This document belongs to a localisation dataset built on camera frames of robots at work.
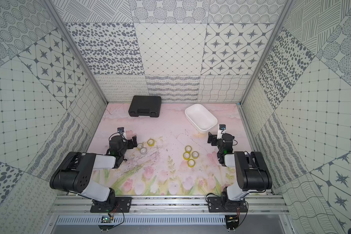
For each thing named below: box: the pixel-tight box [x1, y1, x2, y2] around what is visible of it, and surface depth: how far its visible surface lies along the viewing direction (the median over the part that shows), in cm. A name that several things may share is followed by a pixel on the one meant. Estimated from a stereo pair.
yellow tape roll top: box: [184, 145, 193, 153], surface depth 97 cm
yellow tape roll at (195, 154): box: [191, 150, 200, 160], surface depth 94 cm
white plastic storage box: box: [184, 103, 218, 135], surface depth 109 cm
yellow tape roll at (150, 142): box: [147, 138, 156, 147], surface depth 99 cm
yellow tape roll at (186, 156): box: [182, 152, 191, 161], surface depth 93 cm
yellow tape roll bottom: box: [187, 158, 196, 169], surface depth 90 cm
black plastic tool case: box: [128, 95, 162, 118], surface depth 118 cm
